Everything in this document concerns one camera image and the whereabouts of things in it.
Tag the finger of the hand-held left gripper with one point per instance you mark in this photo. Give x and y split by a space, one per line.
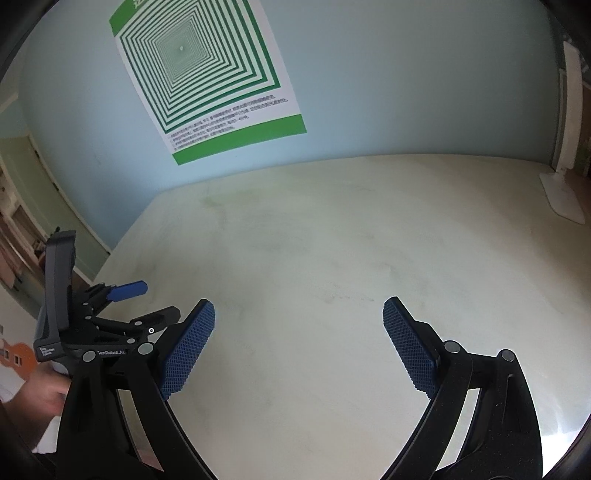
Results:
129 290
152 321

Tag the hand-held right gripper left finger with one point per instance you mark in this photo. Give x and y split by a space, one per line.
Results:
189 350

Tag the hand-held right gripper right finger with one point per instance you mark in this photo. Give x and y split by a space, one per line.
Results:
411 350

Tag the person's left forearm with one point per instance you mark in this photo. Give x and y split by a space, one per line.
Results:
23 420

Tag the person's left hand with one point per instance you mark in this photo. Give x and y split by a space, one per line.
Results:
46 390

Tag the orange toy guitar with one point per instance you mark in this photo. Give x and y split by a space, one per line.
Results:
21 357

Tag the white desk lamp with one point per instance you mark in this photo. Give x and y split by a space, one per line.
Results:
563 194

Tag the green striped wall poster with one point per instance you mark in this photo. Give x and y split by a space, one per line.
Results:
203 69

